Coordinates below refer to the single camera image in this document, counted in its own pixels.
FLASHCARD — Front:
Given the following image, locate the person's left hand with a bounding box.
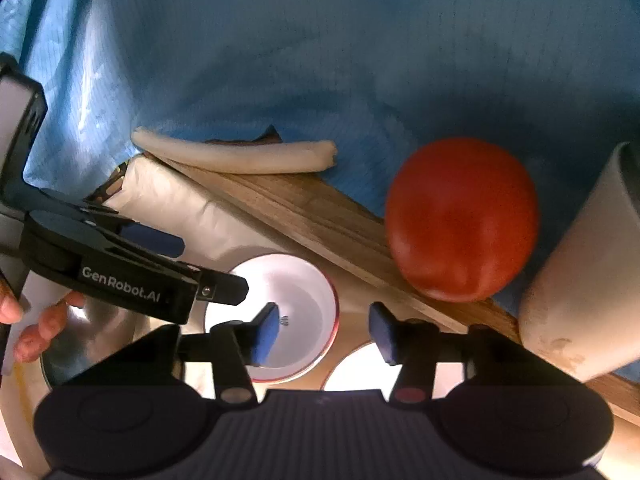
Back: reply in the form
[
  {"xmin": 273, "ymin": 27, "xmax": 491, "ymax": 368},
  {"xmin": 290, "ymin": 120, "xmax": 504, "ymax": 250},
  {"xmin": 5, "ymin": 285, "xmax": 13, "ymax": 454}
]
[{"xmin": 0, "ymin": 280, "xmax": 87, "ymax": 366}]

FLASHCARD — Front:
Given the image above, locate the white rolled stick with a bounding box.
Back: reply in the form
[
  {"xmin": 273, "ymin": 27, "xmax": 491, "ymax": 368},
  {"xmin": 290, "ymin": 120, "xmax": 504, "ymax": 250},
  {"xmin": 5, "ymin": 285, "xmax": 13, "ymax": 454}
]
[{"xmin": 131, "ymin": 127, "xmax": 337, "ymax": 176}]

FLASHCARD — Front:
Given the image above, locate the small white bowl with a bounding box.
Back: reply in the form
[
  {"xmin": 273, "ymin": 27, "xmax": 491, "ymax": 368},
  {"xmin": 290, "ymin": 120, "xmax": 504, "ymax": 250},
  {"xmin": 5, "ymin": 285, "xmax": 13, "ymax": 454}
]
[
  {"xmin": 322, "ymin": 342, "xmax": 401, "ymax": 391},
  {"xmin": 204, "ymin": 254, "xmax": 341, "ymax": 383}
]

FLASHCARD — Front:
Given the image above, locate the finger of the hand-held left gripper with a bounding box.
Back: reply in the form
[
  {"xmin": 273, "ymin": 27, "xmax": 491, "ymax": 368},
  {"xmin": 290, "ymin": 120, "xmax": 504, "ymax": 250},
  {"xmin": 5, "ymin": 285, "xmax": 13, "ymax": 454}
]
[
  {"xmin": 194, "ymin": 267, "xmax": 250, "ymax": 307},
  {"xmin": 117, "ymin": 220, "xmax": 187, "ymax": 262}
]

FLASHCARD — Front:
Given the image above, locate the white thermos cup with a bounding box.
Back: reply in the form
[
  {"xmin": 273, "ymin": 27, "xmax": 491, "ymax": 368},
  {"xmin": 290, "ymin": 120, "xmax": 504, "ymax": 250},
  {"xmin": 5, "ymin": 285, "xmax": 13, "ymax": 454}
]
[{"xmin": 517, "ymin": 142, "xmax": 640, "ymax": 383}]

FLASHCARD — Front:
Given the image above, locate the wooden cutting board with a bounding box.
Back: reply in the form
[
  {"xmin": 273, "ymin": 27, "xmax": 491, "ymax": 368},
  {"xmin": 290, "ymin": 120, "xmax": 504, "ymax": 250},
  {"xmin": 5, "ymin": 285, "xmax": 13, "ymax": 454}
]
[{"xmin": 150, "ymin": 155, "xmax": 640, "ymax": 426}]

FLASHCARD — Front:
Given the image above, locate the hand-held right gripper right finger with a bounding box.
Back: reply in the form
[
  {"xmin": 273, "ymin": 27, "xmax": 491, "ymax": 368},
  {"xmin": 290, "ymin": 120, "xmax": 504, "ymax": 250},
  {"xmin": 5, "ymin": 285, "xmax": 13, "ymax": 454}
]
[{"xmin": 369, "ymin": 302, "xmax": 556, "ymax": 403}]

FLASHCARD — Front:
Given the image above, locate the cream table cover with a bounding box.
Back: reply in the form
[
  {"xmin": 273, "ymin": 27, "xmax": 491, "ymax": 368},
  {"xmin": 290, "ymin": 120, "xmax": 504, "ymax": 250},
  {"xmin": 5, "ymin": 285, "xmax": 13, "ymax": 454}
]
[{"xmin": 0, "ymin": 156, "xmax": 640, "ymax": 480}]

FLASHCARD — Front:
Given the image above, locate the deep steel bowl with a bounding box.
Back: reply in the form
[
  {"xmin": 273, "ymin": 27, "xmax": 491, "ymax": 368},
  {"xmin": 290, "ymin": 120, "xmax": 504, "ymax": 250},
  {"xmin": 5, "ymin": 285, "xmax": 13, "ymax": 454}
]
[{"xmin": 40, "ymin": 290, "xmax": 173, "ymax": 392}]

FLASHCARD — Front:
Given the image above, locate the red tomato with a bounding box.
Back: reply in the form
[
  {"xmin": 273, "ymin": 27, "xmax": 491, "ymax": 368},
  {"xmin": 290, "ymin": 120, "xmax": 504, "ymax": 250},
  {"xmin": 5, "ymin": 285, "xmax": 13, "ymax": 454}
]
[{"xmin": 385, "ymin": 137, "xmax": 541, "ymax": 303}]

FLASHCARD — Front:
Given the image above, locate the blue garment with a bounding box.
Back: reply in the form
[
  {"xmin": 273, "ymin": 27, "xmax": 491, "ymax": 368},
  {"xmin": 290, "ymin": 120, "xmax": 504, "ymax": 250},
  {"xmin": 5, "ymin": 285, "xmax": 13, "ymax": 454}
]
[{"xmin": 0, "ymin": 0, "xmax": 640, "ymax": 293}]

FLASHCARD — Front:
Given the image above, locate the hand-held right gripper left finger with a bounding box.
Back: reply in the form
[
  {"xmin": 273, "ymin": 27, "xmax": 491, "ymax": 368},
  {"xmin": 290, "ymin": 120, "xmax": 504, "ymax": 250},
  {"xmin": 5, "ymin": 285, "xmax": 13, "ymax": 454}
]
[{"xmin": 95, "ymin": 302, "xmax": 281, "ymax": 405}]

